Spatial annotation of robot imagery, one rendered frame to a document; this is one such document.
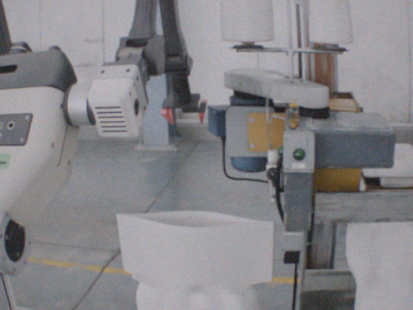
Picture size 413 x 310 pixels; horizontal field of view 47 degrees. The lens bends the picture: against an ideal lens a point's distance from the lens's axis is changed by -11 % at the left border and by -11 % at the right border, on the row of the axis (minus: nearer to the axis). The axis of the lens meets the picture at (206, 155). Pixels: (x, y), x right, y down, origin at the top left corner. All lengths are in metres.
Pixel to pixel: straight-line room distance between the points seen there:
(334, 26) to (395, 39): 5.04
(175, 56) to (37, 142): 0.64
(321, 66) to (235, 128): 0.36
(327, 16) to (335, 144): 0.42
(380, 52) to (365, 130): 5.24
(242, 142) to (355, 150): 0.51
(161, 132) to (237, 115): 4.69
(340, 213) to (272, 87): 0.41
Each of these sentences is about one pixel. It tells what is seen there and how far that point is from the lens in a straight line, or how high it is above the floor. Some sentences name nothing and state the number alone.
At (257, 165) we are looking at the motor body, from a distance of 1.75.
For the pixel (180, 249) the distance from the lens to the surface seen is 1.53.
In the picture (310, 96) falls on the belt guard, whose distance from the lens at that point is 1.38.
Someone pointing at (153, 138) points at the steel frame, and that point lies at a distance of 6.39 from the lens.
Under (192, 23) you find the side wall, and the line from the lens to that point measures 6.55.
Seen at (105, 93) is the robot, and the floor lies 1.47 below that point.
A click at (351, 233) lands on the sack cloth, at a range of 1.56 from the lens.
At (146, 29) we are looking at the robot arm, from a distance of 1.22.
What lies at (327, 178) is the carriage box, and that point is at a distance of 1.62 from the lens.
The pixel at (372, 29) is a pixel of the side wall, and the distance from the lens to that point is 6.49.
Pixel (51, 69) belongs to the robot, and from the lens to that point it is 1.11.
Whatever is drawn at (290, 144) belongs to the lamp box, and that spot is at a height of 1.31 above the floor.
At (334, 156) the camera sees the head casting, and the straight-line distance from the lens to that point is 1.30.
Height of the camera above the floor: 1.62
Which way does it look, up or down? 16 degrees down
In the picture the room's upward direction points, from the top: 2 degrees counter-clockwise
